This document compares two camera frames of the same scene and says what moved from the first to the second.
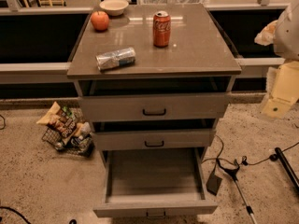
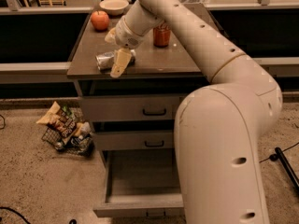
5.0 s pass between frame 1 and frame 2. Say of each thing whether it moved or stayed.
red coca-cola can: stayed
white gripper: moved
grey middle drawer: stayed
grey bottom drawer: stayed
